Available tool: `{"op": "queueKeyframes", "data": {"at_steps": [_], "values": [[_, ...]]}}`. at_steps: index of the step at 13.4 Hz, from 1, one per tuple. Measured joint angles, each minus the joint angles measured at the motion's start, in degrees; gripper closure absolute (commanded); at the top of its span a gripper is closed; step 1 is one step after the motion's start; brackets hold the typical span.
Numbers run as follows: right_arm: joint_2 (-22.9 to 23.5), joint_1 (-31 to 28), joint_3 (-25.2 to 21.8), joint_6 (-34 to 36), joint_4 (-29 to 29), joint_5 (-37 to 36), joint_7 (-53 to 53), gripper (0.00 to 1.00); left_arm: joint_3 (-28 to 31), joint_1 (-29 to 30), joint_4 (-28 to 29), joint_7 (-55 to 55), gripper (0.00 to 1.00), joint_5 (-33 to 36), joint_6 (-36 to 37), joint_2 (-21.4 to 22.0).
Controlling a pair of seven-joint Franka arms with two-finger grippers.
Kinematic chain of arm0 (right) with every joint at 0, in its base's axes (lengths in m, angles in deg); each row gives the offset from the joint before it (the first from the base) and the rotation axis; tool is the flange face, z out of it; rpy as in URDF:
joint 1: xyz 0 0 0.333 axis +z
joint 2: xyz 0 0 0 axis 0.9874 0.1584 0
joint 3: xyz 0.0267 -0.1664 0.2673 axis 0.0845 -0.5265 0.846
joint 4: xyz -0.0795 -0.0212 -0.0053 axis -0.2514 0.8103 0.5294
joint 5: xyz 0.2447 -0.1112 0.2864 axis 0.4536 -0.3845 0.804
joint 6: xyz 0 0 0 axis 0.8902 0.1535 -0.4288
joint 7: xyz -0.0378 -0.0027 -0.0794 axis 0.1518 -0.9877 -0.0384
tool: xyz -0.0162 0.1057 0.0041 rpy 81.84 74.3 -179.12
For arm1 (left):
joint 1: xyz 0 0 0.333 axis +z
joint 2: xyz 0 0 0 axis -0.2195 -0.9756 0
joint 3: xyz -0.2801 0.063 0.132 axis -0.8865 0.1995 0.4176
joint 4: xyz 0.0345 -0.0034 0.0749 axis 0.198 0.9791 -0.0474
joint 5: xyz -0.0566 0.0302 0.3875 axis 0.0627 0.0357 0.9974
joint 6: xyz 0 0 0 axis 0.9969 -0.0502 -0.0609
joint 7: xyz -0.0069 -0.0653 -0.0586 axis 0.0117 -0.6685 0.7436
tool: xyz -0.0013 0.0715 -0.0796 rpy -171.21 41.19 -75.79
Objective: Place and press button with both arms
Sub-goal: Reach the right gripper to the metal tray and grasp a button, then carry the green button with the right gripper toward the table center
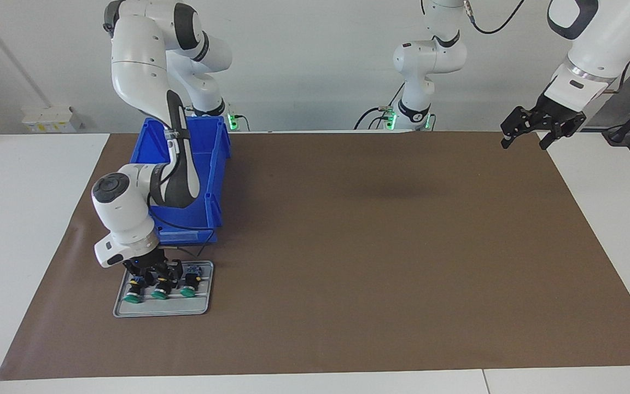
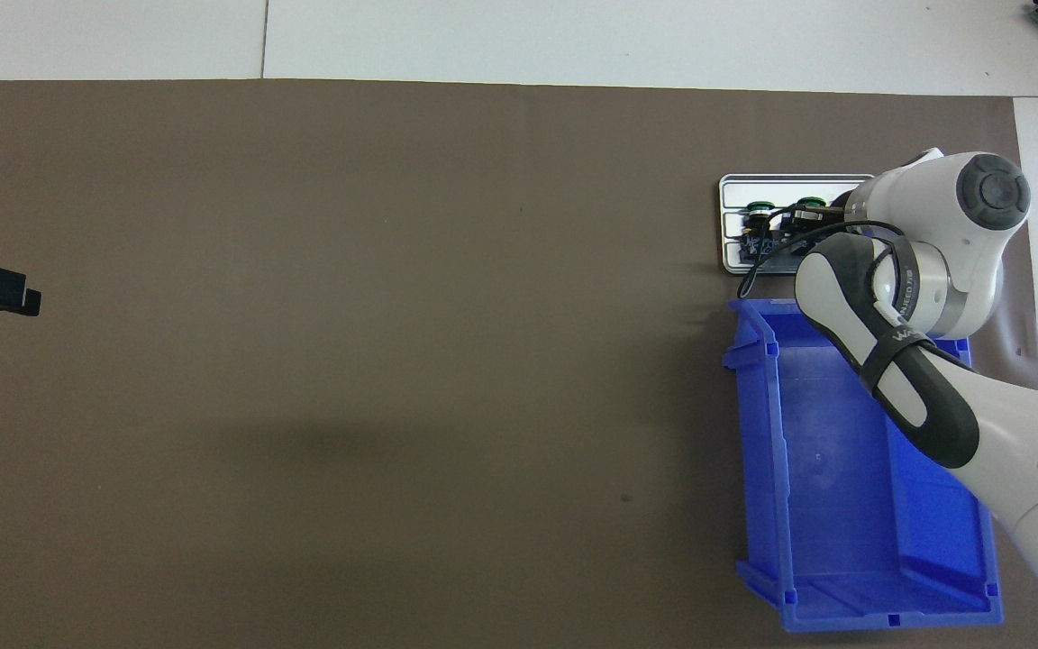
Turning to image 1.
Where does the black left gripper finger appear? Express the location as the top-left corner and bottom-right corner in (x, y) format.
(500, 107), (545, 149)
(539, 113), (587, 151)

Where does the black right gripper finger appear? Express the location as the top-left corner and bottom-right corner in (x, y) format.
(154, 262), (182, 285)
(124, 264), (154, 288)

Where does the green push button switch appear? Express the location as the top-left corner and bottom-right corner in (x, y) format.
(151, 278), (176, 300)
(122, 279), (146, 303)
(180, 265), (203, 298)

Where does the grey metal tray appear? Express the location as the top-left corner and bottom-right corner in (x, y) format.
(112, 260), (215, 318)

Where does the blue plastic storage bin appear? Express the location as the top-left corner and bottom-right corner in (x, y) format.
(129, 116), (232, 246)

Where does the brown table mat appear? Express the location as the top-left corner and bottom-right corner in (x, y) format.
(0, 131), (630, 381)

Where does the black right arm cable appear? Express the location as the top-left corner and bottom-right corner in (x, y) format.
(151, 208), (217, 259)

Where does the black base cable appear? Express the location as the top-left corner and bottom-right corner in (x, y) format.
(354, 82), (406, 130)

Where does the white wall socket box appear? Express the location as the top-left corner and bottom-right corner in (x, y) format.
(22, 106), (83, 134)

